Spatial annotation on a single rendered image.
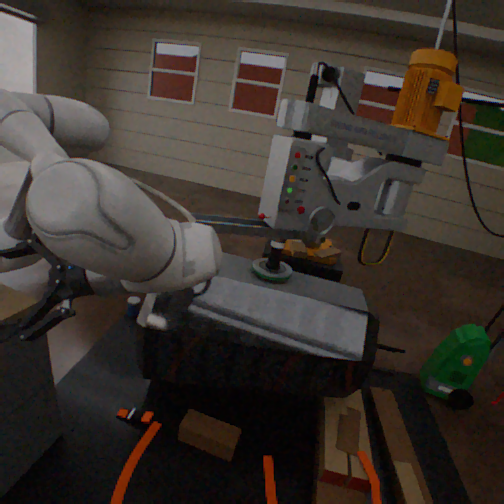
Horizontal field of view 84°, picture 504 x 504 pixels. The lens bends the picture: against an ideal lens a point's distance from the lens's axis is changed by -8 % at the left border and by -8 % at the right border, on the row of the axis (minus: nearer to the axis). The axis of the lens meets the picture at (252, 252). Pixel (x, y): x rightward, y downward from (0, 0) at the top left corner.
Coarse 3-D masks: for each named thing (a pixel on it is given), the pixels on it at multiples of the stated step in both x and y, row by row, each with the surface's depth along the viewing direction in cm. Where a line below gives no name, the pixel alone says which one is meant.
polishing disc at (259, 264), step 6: (264, 258) 172; (258, 264) 163; (264, 264) 164; (282, 264) 169; (258, 270) 157; (264, 270) 157; (270, 270) 159; (276, 270) 160; (282, 270) 162; (288, 270) 163; (270, 276) 155; (276, 276) 155; (282, 276) 156; (288, 276) 159
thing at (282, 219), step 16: (272, 144) 145; (304, 144) 130; (320, 144) 132; (272, 160) 145; (304, 160) 133; (320, 160) 135; (272, 176) 144; (304, 176) 136; (320, 176) 138; (272, 192) 144; (272, 208) 143; (272, 224) 143; (288, 224) 143; (304, 224) 146
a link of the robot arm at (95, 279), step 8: (88, 272) 45; (88, 280) 45; (96, 280) 45; (104, 280) 45; (112, 280) 45; (96, 288) 46; (104, 288) 46; (112, 288) 46; (120, 288) 46; (104, 296) 48
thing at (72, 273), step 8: (64, 264) 50; (72, 264) 47; (56, 272) 50; (64, 272) 49; (72, 272) 46; (80, 272) 46; (48, 280) 49; (64, 280) 49; (72, 280) 46; (80, 280) 46; (64, 288) 48; (72, 288) 47; (80, 288) 47; (88, 288) 47; (64, 296) 48; (72, 296) 49; (80, 296) 49
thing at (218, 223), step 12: (204, 216) 145; (216, 216) 147; (228, 216) 150; (216, 228) 138; (228, 228) 140; (240, 228) 142; (252, 228) 144; (264, 228) 146; (312, 228) 168; (312, 240) 158; (324, 240) 156
